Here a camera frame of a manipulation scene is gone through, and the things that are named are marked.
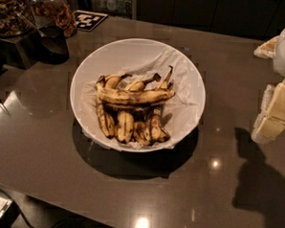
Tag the far right spotted banana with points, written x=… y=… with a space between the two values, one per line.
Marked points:
x=156 y=115

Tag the black scoop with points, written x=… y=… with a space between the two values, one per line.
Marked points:
x=51 y=46

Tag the middle spotted banana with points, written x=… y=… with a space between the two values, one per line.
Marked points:
x=124 y=127

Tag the crosswise spotted banana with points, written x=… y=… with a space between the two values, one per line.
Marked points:
x=122 y=98

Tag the black white marker tag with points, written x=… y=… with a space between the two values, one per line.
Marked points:
x=88 y=20

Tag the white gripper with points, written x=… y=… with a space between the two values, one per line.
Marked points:
x=270 y=120

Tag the glass jar of snacks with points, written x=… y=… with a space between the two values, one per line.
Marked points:
x=58 y=11

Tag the left spotted banana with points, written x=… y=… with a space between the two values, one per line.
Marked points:
x=106 y=120

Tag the glass jar of nuts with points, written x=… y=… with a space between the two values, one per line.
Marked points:
x=11 y=24

